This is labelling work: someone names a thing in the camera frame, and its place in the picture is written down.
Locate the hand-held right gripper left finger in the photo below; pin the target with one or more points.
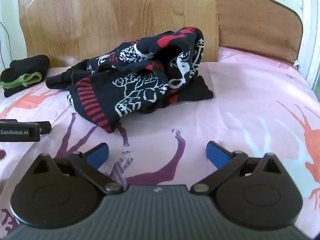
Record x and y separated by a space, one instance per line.
97 155

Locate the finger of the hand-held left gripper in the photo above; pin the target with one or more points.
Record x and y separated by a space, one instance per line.
45 127

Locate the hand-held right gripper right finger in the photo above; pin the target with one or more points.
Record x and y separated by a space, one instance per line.
217 155

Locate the navy red white patterned sweater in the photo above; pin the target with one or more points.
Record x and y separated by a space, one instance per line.
140 85

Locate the pink printed bed sheet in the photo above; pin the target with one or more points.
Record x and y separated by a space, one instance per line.
225 105

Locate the folded black and green garment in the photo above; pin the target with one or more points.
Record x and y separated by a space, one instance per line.
25 65

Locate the white cushion tag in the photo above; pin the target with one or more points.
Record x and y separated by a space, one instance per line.
296 63

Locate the wooden headboard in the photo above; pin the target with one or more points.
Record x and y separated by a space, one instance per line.
100 17

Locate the brown cushion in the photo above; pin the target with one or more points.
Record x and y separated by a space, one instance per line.
255 22

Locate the white window frame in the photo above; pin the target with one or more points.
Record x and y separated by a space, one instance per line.
310 30

